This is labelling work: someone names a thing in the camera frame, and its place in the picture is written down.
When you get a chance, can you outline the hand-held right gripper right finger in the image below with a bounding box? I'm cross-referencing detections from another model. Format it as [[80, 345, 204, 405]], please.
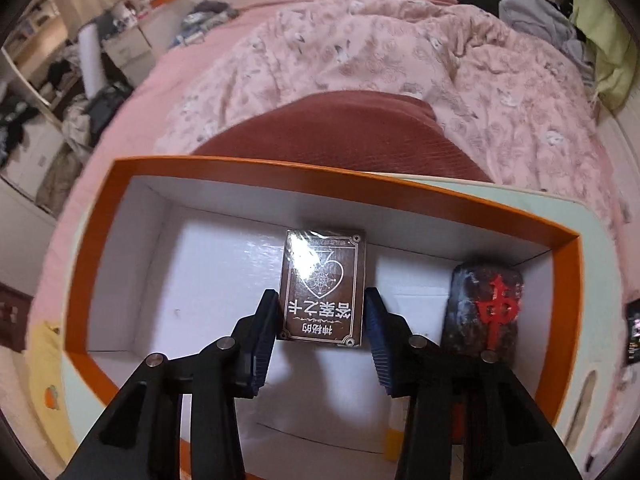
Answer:
[[362, 286, 586, 480]]

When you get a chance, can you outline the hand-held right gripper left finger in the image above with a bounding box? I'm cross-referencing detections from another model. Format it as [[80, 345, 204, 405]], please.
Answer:
[[55, 287, 286, 480]]

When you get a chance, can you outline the brown playing card deck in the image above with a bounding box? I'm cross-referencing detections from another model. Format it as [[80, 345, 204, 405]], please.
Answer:
[[276, 229, 367, 348]]

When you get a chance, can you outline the dark mahjong tile block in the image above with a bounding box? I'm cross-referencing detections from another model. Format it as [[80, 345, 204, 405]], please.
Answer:
[[439, 260, 526, 371]]

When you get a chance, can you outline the orange cardboard box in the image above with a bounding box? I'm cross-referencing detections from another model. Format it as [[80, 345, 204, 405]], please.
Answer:
[[62, 156, 585, 480]]

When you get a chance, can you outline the yellow cloth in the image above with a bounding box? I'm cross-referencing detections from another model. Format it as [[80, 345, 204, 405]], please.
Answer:
[[22, 320, 83, 480]]

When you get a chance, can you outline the red-brown cushion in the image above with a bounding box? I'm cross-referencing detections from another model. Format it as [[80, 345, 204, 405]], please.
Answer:
[[192, 91, 493, 183]]

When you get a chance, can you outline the mint cartoon lap table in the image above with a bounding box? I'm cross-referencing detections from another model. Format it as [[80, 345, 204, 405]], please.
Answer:
[[60, 172, 626, 480]]

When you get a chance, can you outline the black smartphone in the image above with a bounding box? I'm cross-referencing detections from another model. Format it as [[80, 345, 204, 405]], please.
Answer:
[[624, 300, 640, 366]]

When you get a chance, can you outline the pink bed sheet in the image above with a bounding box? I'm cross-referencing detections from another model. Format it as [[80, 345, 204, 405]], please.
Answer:
[[30, 0, 281, 321]]

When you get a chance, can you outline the pink floral quilt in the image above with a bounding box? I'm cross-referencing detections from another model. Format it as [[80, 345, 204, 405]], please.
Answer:
[[155, 0, 631, 241]]

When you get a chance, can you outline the patterned clothes pile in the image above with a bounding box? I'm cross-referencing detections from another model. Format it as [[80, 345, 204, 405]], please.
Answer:
[[180, 2, 241, 41]]

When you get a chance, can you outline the white drawer cabinet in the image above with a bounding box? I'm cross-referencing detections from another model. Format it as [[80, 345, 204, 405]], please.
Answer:
[[102, 25, 153, 66]]

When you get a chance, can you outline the white foam roll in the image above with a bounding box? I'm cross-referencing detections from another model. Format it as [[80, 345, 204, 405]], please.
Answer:
[[79, 25, 108, 98]]

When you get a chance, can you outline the grey garment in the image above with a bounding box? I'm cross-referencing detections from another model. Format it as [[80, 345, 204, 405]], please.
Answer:
[[499, 0, 588, 81]]

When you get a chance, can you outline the white shelf unit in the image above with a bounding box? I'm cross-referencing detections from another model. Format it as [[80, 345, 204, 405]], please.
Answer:
[[0, 0, 86, 216]]

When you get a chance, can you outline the yellow-green cloth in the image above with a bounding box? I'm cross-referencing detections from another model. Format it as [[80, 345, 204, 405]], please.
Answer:
[[570, 0, 638, 111]]

